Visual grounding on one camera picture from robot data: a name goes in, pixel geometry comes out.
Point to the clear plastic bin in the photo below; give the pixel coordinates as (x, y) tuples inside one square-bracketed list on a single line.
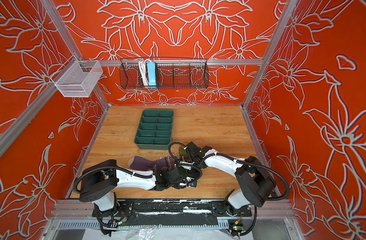
[(78, 78)]

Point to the green striped sock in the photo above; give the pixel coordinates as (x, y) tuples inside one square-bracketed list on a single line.
[(182, 152)]

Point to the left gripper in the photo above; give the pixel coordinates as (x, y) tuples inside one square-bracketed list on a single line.
[(179, 185)]

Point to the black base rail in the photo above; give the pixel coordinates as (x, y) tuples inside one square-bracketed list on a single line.
[(173, 212)]

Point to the black wire basket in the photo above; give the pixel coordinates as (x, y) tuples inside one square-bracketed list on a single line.
[(172, 74)]

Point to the light blue box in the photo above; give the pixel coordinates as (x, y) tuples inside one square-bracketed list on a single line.
[(151, 66)]

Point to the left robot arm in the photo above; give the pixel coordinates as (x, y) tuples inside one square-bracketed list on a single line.
[(96, 184)]

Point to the green divided tray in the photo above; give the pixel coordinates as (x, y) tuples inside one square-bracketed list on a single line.
[(155, 129)]

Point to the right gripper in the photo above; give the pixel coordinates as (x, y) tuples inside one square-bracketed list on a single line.
[(192, 160)]

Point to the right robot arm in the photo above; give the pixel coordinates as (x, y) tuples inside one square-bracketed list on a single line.
[(256, 181)]

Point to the purple sock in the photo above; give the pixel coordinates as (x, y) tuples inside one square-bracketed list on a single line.
[(150, 163)]

